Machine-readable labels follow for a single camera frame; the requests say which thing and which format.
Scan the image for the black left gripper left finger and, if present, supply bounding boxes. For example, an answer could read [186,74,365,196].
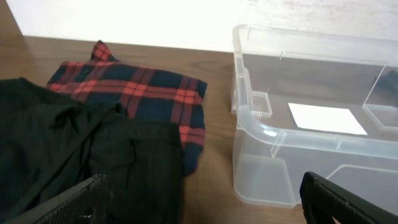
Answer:
[5,175,113,224]

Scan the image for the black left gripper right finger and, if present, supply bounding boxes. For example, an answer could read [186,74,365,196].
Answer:
[300,172,397,224]

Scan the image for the black garment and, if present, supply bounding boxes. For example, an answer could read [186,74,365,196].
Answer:
[1,78,183,223]

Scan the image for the clear plastic storage container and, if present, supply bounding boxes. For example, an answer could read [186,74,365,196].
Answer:
[231,25,397,213]

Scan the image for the red navy plaid shirt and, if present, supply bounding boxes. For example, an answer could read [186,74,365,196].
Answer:
[46,40,208,175]

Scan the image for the white label in container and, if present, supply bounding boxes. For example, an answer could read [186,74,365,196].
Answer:
[288,103,367,135]

